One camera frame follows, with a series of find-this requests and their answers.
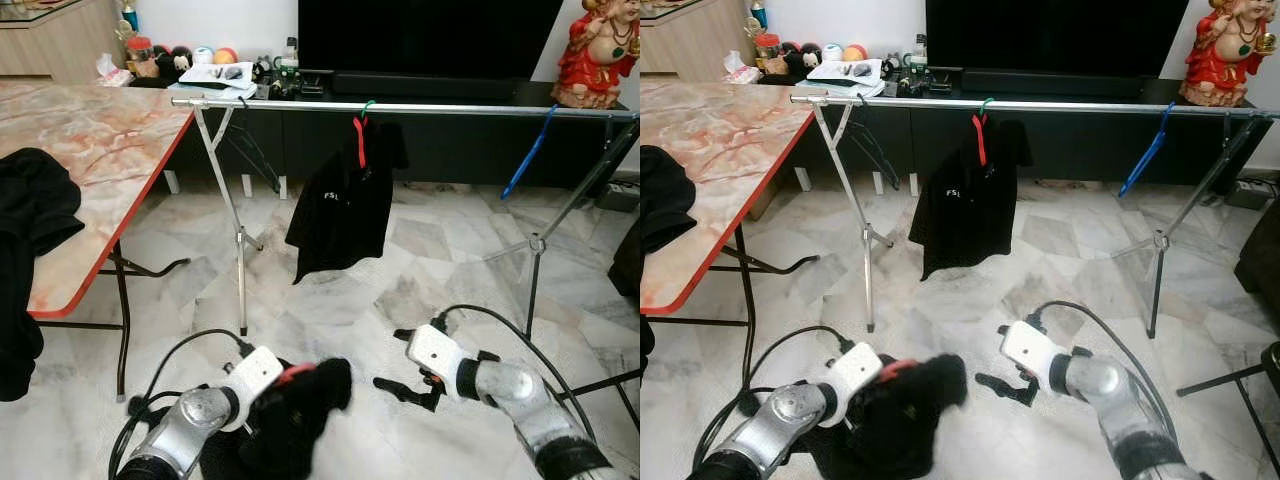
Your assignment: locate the black knit garment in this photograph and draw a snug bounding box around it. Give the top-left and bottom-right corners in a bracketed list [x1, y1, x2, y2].
[804, 351, 970, 480]
[199, 356, 354, 480]

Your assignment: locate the blue plastic hanger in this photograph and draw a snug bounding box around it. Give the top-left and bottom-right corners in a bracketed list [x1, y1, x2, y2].
[1117, 101, 1178, 199]
[501, 104, 559, 202]

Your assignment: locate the black plastic hanger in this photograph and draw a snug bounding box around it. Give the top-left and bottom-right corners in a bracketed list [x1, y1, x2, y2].
[216, 96, 283, 193]
[836, 93, 903, 189]

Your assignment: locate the black shirt with red collar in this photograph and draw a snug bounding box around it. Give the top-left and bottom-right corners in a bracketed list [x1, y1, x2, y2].
[284, 117, 410, 287]
[907, 114, 1034, 282]

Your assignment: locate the black low TV console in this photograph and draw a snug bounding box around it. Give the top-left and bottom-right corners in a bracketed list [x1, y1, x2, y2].
[758, 72, 1280, 191]
[128, 75, 641, 193]

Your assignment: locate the silver metal clothes rack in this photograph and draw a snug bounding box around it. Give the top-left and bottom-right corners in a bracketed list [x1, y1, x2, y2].
[170, 96, 641, 338]
[790, 92, 1280, 341]

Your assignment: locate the black soundbar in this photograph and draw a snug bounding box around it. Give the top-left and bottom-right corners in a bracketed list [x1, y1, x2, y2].
[960, 68, 1153, 99]
[332, 71, 523, 102]

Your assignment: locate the grey power strip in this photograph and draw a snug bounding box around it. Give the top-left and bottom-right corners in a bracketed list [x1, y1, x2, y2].
[1227, 178, 1278, 211]
[598, 182, 641, 214]

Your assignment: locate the black crumpled garment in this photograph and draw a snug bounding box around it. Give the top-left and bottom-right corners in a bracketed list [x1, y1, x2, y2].
[640, 144, 699, 376]
[0, 147, 87, 403]

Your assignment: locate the stack of white papers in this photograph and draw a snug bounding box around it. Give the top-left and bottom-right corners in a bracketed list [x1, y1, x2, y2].
[170, 61, 257, 100]
[802, 58, 884, 97]

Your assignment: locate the black flat television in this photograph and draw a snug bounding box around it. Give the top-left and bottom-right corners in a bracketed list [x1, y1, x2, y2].
[297, 0, 567, 77]
[925, 0, 1191, 74]

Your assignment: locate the red seated figure statue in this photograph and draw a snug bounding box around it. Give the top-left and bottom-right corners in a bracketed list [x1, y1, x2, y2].
[1179, 0, 1280, 108]
[551, 0, 641, 110]

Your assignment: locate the marble pattern folding table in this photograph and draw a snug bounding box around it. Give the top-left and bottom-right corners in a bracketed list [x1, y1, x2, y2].
[0, 82, 197, 403]
[640, 80, 817, 401]

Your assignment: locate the jar with red lid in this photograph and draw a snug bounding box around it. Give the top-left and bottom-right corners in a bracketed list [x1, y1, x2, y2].
[126, 36, 156, 79]
[753, 33, 783, 75]

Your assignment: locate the pink tissue box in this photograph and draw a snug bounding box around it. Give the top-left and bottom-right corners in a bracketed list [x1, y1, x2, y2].
[722, 49, 762, 85]
[93, 52, 133, 88]

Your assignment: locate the light wooden sideboard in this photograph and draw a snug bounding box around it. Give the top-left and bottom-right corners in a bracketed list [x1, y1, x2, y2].
[0, 0, 126, 85]
[640, 0, 751, 75]

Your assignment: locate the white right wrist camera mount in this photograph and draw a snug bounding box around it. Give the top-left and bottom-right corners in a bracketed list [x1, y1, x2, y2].
[1000, 319, 1067, 393]
[406, 322, 468, 403]

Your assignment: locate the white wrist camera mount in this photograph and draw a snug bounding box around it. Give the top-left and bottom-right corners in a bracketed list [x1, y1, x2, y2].
[1000, 319, 1067, 393]
[221, 346, 285, 434]
[406, 322, 468, 403]
[820, 342, 885, 427]

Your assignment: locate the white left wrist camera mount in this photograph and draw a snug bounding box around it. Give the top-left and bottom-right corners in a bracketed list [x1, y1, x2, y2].
[221, 346, 285, 434]
[820, 342, 885, 427]

